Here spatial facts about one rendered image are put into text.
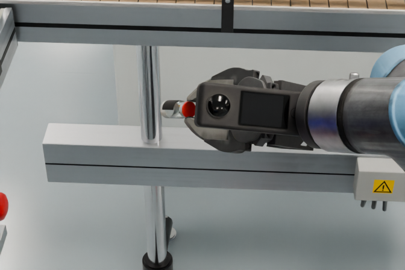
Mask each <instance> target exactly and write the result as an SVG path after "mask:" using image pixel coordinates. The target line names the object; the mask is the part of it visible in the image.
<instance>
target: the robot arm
mask: <svg viewBox="0 0 405 270"><path fill-rule="evenodd" d="M259 76H260V71H257V70H253V69H252V70H248V69H243V68H240V67H232V68H229V69H226V70H224V71H222V72H220V73H218V74H216V75H214V76H212V78H211V79H209V80H207V81H205V82H203V83H200V84H199V85H198V87H197V88H196V89H195V90H194V91H193V92H192V93H191V94H190V95H189V96H188V97H187V101H190V102H195V103H196V104H195V117H191V116H188V117H186V118H185V119H184V123H185V124H186V125H187V127H188V128H189V129H190V130H191V132H193V134H195V135H196V136H198V137H199V138H200V139H202V140H204V142H205V143H207V144H209V145H210V146H212V147H214V148H216V149H217V150H219V151H222V152H229V153H234V154H240V153H243V152H245V151H249V152H251V147H252V144H254V145H255V146H264V144H265V143H267V146H268V147H273V148H280V149H297V150H306V151H313V149H314V148H315V149H323V150H325V151H327V152H340V153H349V154H372V155H385V156H388V157H390V158H392V159H393V160H394V161H395V162H396V164H397V165H398V166H399V167H400V168H401V169H402V170H403V171H404V172H405V45H400V46H396V47H394V48H391V49H389V50H388V51H386V52H385V53H383V54H382V55H381V56H380V57H379V58H378V59H377V61H376V62H375V64H374V65H373V68H372V71H371V75H370V78H359V74H358V73H357V72H351V73H350V76H349V80H348V79H344V78H338V79H329V80H317V81H313V82H311V83H309V84H308V85H306V86H305V85H302V84H297V83H291V82H288V81H284V80H278V81H274V82H273V81H272V78H271V77H269V76H266V75H262V76H261V78H260V79H259ZM303 142H305V143H306V144H307V146H302V145H301V144H302V143H303Z"/></svg>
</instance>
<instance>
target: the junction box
mask: <svg viewBox="0 0 405 270"><path fill-rule="evenodd" d="M353 190H354V199H355V200H365V201H397V202H405V172H404V171H403V170H402V169H401V168H400V167H399V166H398V165H397V164H396V162H395V161H394V160H393V159H384V158H367V157H358V158H357V161H356V169H355V174H354V182H353Z"/></svg>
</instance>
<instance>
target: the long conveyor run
mask: <svg viewBox="0 0 405 270"><path fill-rule="evenodd" d="M6 7H7V8H12V11H13V16H14V23H15V28H16V35H17V41H18V42H43V43H83V44H103V45H143V46H182V47H203V48H243V49H282V50H303V51H342V52H382V53H385V52H386V51H388V50H389V49H391V48H394V47H396V46H400V45H405V0H0V9H1V8H6Z"/></svg>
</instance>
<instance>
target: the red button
mask: <svg viewBox="0 0 405 270"><path fill-rule="evenodd" d="M7 213H8V199H7V196H6V194H4V193H2V192H0V221H2V220H4V219H5V217H6V215H7Z"/></svg>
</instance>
